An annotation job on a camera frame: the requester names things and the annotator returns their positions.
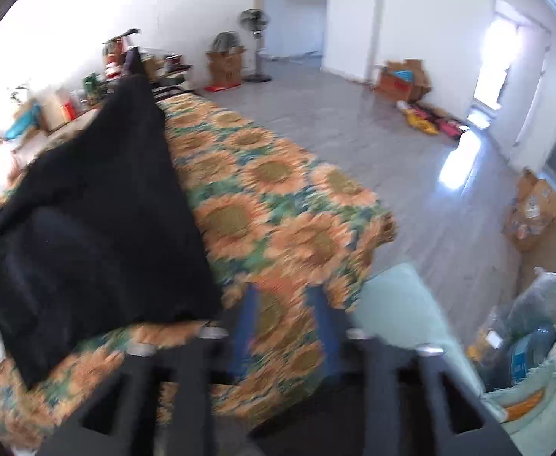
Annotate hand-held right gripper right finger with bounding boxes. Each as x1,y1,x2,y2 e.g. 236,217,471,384
305,286,521,456

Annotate colourful packets on floor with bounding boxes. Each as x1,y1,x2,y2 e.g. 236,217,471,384
397,102,469,139

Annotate row of bottles and jars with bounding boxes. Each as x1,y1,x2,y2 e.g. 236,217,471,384
81,72,110,105

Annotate open cardboard box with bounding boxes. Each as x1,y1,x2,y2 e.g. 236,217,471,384
374,59,433,103

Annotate tall cardboard box with fan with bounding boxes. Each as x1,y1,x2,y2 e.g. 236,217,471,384
205,31,248,87

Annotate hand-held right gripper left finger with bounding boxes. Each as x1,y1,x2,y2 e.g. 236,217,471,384
40,285,261,456

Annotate black knit sweater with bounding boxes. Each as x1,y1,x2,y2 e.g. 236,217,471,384
0,73,224,390

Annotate sunflower print blanket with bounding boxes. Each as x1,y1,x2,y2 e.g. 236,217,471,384
0,92,397,452

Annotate blue water bottle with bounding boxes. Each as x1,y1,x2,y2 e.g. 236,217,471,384
506,325,556,383

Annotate cardboard box of packets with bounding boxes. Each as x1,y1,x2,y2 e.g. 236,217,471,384
502,171,556,252

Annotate black standing fan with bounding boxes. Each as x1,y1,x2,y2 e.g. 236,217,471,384
237,8,273,84

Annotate light green mattress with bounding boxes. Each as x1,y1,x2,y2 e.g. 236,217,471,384
354,261,507,438

